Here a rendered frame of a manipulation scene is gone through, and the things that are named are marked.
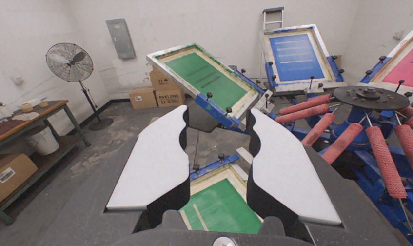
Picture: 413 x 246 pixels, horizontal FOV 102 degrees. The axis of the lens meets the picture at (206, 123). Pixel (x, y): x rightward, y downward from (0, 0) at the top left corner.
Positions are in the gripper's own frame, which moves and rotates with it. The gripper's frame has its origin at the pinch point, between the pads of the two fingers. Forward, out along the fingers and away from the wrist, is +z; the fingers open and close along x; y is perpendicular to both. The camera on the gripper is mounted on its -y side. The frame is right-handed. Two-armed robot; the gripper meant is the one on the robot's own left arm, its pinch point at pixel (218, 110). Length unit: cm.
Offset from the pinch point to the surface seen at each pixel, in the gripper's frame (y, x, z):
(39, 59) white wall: 65, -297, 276
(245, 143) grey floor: 161, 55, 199
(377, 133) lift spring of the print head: 36, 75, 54
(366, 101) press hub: 27, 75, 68
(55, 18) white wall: 5, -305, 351
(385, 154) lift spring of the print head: 42, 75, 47
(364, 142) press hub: 50, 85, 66
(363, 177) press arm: 65, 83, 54
